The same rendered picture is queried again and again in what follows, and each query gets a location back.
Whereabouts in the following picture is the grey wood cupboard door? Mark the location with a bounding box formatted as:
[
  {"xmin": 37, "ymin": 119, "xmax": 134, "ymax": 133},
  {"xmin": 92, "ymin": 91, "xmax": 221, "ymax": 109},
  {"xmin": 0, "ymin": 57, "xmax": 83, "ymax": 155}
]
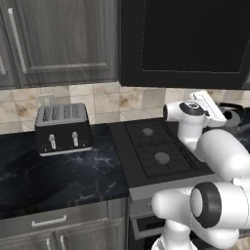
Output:
[
  {"xmin": 2, "ymin": 0, "xmax": 119, "ymax": 89},
  {"xmin": 0, "ymin": 0, "xmax": 18, "ymax": 90}
]

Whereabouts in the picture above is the black oven door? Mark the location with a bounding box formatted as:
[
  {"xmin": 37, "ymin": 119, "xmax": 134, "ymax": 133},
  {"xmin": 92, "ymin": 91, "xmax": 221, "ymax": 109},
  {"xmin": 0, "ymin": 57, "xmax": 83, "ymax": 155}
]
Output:
[{"xmin": 128, "ymin": 213, "xmax": 168, "ymax": 250}]

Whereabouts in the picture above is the black gas hob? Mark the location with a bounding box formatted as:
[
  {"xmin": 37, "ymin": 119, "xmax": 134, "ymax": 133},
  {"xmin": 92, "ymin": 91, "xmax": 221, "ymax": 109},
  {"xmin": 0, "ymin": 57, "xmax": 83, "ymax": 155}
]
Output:
[{"xmin": 108, "ymin": 117, "xmax": 225, "ymax": 203}]

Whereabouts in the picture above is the black range hood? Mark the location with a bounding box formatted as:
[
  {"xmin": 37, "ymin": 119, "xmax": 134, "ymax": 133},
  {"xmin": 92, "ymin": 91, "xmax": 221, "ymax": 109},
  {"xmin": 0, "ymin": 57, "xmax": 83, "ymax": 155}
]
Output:
[{"xmin": 119, "ymin": 0, "xmax": 250, "ymax": 90}]

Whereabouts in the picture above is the white wall socket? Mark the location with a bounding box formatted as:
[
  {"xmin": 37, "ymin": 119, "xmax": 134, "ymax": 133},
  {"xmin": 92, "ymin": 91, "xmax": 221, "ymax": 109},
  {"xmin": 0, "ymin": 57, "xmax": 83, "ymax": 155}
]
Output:
[{"xmin": 38, "ymin": 93, "xmax": 55, "ymax": 107}]

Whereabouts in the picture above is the silver drawer handle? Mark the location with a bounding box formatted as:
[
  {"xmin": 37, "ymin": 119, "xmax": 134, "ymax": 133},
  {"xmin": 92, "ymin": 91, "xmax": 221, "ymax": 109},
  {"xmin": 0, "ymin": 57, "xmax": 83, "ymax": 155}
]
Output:
[{"xmin": 30, "ymin": 214, "xmax": 68, "ymax": 229}]

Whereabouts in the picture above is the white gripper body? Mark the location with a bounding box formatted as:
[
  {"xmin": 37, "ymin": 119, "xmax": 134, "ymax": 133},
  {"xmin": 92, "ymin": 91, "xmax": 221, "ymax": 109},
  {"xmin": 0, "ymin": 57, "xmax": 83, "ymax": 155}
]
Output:
[{"xmin": 188, "ymin": 90, "xmax": 228, "ymax": 128}]

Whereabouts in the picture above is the grey drawer front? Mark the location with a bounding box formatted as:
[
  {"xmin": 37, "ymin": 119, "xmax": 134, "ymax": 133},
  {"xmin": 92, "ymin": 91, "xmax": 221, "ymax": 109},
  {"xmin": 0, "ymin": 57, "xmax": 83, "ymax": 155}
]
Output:
[{"xmin": 0, "ymin": 200, "xmax": 110, "ymax": 238}]

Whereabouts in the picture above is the black toaster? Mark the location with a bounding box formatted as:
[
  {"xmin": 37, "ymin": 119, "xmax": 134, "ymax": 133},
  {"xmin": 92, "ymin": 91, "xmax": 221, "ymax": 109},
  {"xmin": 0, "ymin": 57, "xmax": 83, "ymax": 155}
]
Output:
[{"xmin": 34, "ymin": 102, "xmax": 95, "ymax": 157}]

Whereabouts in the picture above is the long silver cupboard handle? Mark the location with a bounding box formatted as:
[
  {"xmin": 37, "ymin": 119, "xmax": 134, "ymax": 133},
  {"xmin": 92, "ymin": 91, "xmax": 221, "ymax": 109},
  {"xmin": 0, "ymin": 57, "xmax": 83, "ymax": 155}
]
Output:
[
  {"xmin": 0, "ymin": 54, "xmax": 8, "ymax": 76},
  {"xmin": 7, "ymin": 7, "xmax": 28, "ymax": 75}
]

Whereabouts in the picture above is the grey base cupboard door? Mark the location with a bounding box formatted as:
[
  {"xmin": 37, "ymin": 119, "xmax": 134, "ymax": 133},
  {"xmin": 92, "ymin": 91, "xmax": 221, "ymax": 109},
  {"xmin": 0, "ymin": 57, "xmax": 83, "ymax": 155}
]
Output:
[
  {"xmin": 0, "ymin": 231, "xmax": 57, "ymax": 250},
  {"xmin": 54, "ymin": 217, "xmax": 127, "ymax": 250}
]

